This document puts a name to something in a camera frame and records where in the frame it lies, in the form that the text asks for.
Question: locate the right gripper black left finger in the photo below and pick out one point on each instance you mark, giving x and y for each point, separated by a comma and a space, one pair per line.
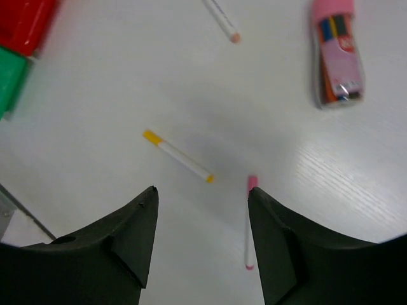
106, 262

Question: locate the red storage bin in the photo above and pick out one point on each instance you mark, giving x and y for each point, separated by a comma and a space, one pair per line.
25, 23

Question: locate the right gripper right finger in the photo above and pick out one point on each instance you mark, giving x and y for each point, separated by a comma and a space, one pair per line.
303, 262

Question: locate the white pen yellow cap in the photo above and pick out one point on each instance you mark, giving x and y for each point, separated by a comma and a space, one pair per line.
179, 156

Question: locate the green storage bin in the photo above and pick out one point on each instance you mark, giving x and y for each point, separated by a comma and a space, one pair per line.
14, 71

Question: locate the pink capped glue bottle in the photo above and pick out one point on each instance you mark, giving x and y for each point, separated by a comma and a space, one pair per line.
339, 76

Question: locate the white pen orange cap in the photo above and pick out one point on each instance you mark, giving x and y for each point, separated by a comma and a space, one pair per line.
223, 21

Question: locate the white pen pink cap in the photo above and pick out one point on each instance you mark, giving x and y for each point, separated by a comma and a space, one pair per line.
249, 257

